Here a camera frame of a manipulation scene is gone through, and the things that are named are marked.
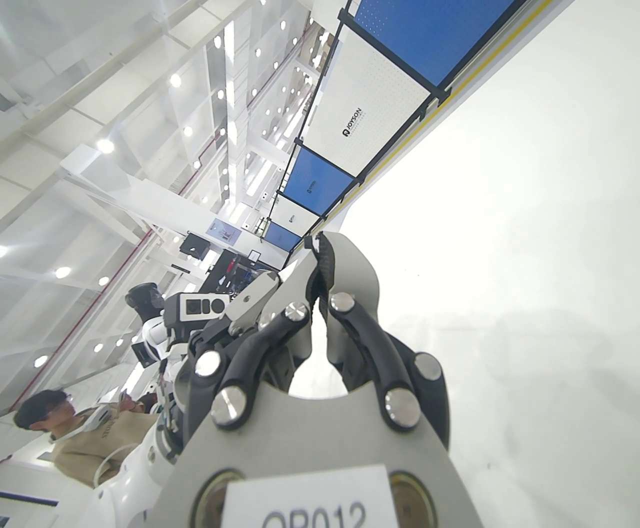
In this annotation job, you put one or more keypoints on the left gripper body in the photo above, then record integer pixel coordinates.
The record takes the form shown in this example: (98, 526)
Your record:
(182, 400)

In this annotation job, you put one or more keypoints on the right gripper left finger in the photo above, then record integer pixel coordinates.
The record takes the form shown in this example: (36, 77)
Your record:
(250, 360)

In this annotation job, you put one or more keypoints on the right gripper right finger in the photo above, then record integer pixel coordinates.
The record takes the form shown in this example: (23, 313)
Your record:
(370, 345)

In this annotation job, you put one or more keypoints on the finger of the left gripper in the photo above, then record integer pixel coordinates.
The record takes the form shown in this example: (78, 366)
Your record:
(252, 295)

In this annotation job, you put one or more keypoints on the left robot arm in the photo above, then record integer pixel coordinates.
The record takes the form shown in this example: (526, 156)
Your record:
(135, 485)

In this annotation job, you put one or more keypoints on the blue partition panel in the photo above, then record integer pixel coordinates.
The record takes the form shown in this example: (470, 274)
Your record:
(281, 236)
(315, 182)
(430, 35)

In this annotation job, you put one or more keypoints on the white perforated partition panel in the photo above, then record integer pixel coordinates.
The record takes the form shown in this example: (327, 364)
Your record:
(295, 216)
(365, 105)

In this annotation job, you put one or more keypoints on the person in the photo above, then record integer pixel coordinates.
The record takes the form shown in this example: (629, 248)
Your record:
(82, 445)

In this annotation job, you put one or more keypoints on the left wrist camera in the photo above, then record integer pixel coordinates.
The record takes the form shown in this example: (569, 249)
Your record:
(202, 306)

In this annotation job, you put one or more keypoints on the pale blue wall poster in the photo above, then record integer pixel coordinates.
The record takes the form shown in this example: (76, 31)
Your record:
(224, 232)

